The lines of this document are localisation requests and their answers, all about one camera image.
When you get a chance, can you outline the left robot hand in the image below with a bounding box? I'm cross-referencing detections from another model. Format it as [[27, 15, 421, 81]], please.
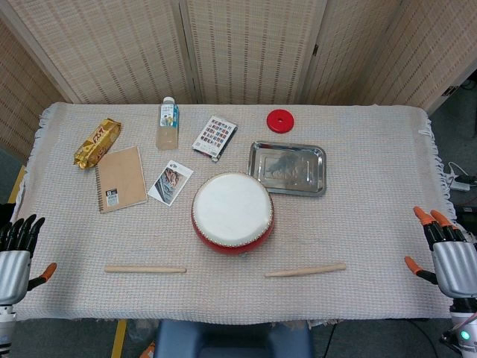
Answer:
[[0, 214, 58, 305]]

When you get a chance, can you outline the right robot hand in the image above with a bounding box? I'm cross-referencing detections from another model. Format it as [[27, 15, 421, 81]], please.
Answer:
[[404, 206, 477, 299]]

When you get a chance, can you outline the wooden drumstick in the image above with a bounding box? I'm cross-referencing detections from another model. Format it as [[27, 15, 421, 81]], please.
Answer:
[[265, 263, 347, 278], [104, 264, 187, 274]]

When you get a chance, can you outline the rectangular metal tray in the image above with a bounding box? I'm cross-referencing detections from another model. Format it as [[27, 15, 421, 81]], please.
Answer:
[[247, 140, 328, 198]]

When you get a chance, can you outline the red drum with white skin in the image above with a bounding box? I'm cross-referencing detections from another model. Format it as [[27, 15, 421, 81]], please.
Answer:
[[191, 172, 276, 257]]

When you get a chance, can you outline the white power strip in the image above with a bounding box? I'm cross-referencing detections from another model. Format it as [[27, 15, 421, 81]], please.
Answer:
[[449, 161, 477, 193]]

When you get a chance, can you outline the beige woven tablecloth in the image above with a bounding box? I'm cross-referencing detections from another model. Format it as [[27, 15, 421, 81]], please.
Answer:
[[7, 102, 461, 324]]

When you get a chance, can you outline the brown spiral notebook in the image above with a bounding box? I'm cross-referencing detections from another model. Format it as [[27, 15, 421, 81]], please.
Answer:
[[95, 145, 148, 214]]

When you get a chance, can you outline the gold snack packet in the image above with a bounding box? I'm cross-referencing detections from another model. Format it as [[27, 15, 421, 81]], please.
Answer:
[[72, 118, 122, 171]]

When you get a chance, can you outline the white photo card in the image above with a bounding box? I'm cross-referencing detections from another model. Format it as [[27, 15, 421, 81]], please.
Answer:
[[148, 160, 195, 207]]

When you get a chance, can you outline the clear drink bottle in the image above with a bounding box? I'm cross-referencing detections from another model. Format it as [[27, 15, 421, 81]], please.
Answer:
[[155, 96, 180, 151]]

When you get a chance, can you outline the blue padded seat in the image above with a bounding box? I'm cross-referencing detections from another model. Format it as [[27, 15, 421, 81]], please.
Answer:
[[154, 319, 314, 358]]

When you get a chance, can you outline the red plastic disc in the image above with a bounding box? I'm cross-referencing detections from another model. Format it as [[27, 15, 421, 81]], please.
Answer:
[[266, 109, 295, 133]]

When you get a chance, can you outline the woven folding screen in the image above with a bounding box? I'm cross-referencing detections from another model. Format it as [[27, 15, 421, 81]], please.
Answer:
[[0, 0, 477, 160]]

